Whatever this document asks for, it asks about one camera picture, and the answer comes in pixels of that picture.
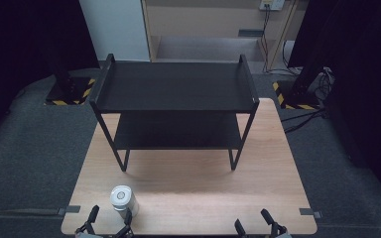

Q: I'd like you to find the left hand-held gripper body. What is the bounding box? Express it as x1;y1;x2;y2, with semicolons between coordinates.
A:
73;224;135;238

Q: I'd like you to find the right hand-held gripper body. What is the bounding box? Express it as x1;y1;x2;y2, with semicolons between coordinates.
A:
241;223;294;238

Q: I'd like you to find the white cylindrical can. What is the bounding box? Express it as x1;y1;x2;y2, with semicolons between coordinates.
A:
109;184;140;220

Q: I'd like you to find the black two-tier metal rack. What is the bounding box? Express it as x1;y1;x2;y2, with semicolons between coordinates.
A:
88;53;261;173

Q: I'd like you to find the grey tape piece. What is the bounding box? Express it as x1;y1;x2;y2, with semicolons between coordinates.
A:
57;204;81;216
299;207;323;220

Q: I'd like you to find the black stand with striped base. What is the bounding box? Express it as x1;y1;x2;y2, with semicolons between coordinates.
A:
44;49;97;107
272;49;325;111

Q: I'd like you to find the dark curtain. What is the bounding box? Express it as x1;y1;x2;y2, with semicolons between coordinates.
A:
0;0;100;150
287;0;381;209

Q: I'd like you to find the white panel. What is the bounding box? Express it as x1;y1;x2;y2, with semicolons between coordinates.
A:
78;0;152;62

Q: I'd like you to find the black floor cable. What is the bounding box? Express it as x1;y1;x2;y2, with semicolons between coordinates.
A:
280;108;329;135

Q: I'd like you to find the tangled black cable bundle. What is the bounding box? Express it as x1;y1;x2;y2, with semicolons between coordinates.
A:
281;40;336;100

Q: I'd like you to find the red and black cable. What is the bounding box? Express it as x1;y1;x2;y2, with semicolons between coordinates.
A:
259;5;272;73

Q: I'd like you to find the white wall socket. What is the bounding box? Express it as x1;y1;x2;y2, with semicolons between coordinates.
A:
259;0;286;12

